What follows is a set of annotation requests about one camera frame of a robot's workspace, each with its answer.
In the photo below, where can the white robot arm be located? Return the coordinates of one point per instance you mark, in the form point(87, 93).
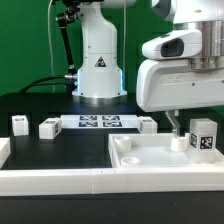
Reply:
point(100, 79)

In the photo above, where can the white left fence bar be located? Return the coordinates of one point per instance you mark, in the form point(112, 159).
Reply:
point(5, 150)

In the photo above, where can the white right fence bar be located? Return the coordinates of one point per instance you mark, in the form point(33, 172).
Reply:
point(219, 158)

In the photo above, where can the white square table top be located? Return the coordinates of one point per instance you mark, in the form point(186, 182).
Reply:
point(159, 150)

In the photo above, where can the white marker base plate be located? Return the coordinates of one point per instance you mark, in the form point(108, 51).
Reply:
point(98, 121)

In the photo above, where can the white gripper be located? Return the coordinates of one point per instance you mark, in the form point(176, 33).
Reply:
point(171, 85)

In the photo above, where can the white front fence bar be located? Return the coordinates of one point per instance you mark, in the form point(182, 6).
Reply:
point(103, 181)

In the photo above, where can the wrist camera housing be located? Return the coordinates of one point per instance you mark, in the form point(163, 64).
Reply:
point(176, 44)

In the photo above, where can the white fence bar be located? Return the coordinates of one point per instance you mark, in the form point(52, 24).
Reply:
point(219, 158)
point(5, 150)
point(103, 181)

